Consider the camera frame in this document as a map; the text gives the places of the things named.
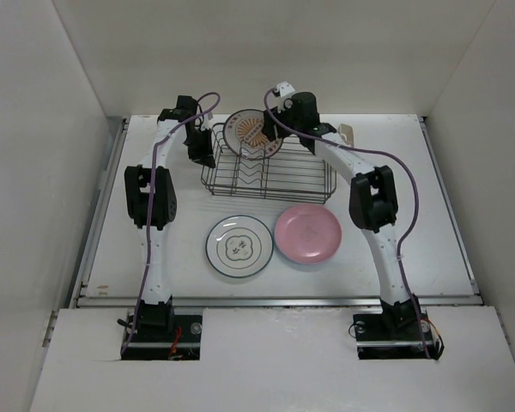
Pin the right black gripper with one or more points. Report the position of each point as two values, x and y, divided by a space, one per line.
268 129

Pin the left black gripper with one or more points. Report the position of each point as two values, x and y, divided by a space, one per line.
203 156

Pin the white plate with red print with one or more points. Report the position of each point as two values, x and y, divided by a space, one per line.
243 135

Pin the dark wire dish rack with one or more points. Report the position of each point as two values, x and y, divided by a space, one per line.
293 174

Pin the white plate with flower outline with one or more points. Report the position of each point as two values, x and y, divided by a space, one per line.
239 246

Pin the pink plate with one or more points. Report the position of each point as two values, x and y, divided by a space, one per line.
308 229

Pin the blue plate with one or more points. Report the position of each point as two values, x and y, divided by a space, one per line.
302 259

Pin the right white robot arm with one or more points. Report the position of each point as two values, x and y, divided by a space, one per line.
372 201

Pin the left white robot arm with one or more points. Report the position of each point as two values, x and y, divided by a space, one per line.
152 203

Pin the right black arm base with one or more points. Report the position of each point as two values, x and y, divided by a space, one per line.
376 341

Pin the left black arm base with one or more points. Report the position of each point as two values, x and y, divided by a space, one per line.
180 340

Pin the beige plastic cutlery holder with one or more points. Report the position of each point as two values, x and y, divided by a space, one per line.
347 134

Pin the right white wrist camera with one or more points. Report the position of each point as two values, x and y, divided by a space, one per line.
283 92

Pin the aluminium rail frame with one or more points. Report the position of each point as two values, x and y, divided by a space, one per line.
109 270

